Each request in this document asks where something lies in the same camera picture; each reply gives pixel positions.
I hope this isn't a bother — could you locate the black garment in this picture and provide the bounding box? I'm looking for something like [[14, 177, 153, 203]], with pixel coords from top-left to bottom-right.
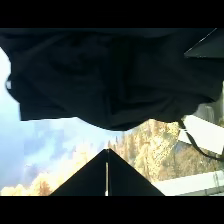
[[0, 27, 224, 132]]

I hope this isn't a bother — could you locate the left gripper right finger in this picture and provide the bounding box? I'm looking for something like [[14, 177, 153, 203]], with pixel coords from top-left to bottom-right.
[[107, 148, 165, 197]]

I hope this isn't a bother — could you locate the silver frame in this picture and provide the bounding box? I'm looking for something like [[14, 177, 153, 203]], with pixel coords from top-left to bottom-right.
[[152, 170, 224, 197]]

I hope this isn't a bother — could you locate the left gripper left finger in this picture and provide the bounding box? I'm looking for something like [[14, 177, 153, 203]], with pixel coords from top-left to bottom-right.
[[49, 148, 109, 197]]

